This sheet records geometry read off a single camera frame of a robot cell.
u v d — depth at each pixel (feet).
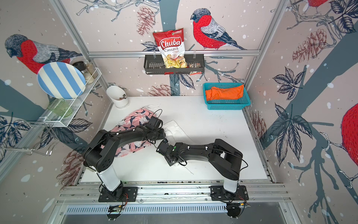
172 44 2.63
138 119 3.31
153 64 3.11
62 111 2.16
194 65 2.96
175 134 3.21
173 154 2.00
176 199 2.39
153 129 2.46
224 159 1.50
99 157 1.56
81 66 2.60
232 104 3.77
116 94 3.59
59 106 2.30
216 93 3.74
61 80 2.38
